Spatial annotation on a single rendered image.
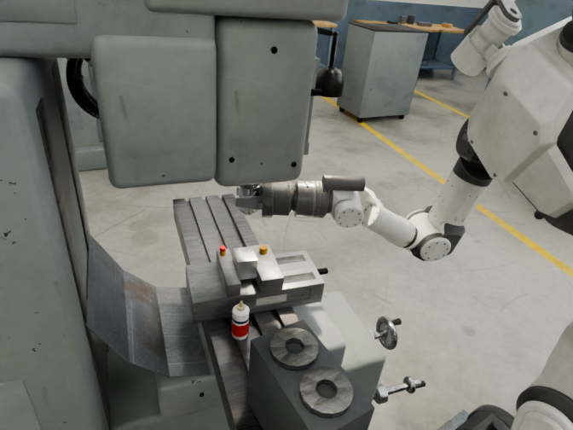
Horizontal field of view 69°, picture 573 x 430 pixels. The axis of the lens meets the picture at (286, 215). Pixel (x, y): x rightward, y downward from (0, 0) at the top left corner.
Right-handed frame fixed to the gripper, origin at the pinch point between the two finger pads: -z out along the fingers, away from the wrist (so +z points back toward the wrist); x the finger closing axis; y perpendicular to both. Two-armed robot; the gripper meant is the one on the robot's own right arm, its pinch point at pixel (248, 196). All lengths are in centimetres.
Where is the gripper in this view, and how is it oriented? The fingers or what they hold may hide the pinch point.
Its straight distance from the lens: 98.0
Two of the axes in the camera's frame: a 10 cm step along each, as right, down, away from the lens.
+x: 0.5, 5.3, -8.5
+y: -0.7, 8.5, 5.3
